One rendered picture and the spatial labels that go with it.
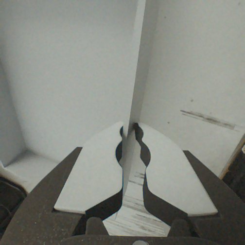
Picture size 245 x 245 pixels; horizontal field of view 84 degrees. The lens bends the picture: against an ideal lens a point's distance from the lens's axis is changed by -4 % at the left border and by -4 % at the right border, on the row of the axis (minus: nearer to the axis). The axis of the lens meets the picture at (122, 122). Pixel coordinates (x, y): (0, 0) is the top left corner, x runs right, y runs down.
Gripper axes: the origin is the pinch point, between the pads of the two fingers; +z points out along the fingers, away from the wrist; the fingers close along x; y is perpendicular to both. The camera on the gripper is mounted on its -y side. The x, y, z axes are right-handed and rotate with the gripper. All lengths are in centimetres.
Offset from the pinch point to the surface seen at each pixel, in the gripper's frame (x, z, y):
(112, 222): -2.4, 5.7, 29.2
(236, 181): 56, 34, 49
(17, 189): -28.1, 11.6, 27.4
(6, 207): -28.2, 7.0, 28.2
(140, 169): 2.1, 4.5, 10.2
